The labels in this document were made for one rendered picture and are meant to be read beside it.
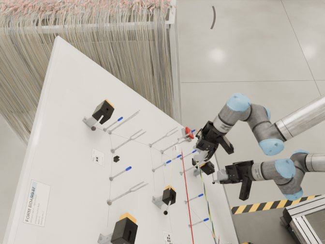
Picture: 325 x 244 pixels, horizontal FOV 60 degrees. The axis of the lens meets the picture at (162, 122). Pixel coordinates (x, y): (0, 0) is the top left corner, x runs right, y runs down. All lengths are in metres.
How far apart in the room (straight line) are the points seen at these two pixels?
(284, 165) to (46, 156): 0.84
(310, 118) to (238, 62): 2.67
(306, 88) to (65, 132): 2.96
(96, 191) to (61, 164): 0.12
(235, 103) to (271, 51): 2.88
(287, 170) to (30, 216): 0.88
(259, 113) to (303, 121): 0.16
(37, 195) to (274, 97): 2.85
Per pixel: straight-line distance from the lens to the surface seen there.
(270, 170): 1.19
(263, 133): 1.06
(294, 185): 1.25
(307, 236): 2.25
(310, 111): 1.05
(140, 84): 1.84
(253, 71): 3.55
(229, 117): 1.07
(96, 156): 0.87
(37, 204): 0.70
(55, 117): 0.85
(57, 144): 0.80
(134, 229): 0.73
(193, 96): 3.17
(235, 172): 1.26
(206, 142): 1.14
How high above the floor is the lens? 2.22
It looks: 49 degrees down
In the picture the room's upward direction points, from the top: 7 degrees counter-clockwise
